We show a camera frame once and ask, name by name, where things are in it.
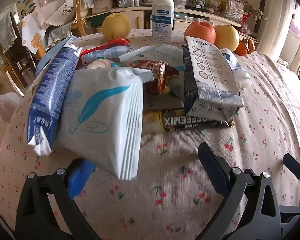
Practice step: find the brown snack wrapper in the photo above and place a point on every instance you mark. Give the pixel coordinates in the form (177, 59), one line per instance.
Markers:
(160, 77)

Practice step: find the white plastic bottle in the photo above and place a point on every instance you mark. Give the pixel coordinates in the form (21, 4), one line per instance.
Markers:
(163, 17)

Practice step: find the blue white flattened carton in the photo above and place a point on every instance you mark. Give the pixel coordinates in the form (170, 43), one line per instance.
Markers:
(51, 90)

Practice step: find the white curtain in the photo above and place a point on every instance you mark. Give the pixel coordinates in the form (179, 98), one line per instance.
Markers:
(275, 17)

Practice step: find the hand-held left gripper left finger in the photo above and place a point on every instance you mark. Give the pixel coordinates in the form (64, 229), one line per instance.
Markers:
(78, 180)

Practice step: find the red snack wrapper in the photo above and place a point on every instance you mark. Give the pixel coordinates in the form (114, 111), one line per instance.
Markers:
(115, 42)

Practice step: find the yellow pear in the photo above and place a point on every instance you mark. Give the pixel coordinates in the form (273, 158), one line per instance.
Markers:
(227, 38)
(115, 26)

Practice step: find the white feather-print tissue pack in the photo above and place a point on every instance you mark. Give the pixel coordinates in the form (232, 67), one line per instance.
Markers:
(107, 120)

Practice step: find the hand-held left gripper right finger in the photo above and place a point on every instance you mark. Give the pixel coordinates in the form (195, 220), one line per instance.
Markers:
(212, 172)

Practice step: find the beige wrapped package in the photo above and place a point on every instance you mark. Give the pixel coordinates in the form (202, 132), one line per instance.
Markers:
(101, 1)

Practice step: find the pale grey cushion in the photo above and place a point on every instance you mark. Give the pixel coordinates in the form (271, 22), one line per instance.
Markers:
(7, 103)

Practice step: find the white mesh food cover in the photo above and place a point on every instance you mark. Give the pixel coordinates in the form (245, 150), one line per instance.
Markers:
(55, 0)

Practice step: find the black yellow coffee packet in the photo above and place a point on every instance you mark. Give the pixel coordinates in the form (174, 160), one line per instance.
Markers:
(180, 122)

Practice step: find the light wooden chair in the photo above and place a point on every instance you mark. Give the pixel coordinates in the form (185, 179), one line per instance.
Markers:
(80, 17)

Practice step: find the orange persimmon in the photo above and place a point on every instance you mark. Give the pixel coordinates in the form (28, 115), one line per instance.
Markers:
(250, 45)
(240, 48)

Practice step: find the white orange-print tablecloth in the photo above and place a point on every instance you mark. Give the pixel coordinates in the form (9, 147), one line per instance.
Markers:
(33, 32)

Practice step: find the red apple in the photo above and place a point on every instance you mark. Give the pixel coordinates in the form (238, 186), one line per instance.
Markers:
(200, 31)

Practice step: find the clear blue plastic wrapper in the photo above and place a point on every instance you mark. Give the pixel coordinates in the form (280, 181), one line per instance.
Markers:
(105, 53)

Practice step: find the dark wooden chair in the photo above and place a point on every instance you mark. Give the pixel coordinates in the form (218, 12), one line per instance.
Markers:
(17, 55)

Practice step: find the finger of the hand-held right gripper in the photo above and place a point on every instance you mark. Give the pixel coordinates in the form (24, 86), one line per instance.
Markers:
(290, 212)
(296, 166)

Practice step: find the cherry-print tablecloth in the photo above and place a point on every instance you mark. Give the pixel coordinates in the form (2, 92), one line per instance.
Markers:
(165, 180)

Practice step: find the navy white milk carton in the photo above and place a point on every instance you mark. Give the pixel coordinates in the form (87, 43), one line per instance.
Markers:
(210, 80)

